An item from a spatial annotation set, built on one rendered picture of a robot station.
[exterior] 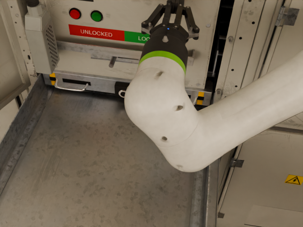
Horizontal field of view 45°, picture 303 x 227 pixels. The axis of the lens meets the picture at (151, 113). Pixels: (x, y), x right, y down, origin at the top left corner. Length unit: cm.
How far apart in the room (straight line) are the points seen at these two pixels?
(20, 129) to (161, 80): 62
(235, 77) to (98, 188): 50
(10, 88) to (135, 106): 73
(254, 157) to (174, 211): 49
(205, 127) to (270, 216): 107
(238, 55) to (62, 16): 50
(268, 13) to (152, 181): 52
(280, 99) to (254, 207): 101
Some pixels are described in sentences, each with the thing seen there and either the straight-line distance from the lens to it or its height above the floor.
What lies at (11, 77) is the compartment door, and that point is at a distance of 126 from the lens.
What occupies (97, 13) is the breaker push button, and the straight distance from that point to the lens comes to 101.
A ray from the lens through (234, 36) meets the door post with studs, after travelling 101.
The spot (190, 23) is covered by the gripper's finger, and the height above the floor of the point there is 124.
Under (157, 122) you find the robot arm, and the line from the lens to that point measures 60.
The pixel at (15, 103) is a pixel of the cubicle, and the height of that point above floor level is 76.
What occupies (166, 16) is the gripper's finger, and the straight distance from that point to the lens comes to 83.
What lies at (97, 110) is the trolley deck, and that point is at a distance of 115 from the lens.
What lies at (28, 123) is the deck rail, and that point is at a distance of 115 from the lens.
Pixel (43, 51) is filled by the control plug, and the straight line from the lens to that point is 101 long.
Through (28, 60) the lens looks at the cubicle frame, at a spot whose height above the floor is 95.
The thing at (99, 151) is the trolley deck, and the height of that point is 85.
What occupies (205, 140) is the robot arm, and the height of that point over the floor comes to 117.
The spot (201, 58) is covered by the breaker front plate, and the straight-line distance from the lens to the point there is 105.
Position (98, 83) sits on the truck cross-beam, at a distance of 116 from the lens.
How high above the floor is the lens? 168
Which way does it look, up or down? 47 degrees down
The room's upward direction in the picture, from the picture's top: 2 degrees clockwise
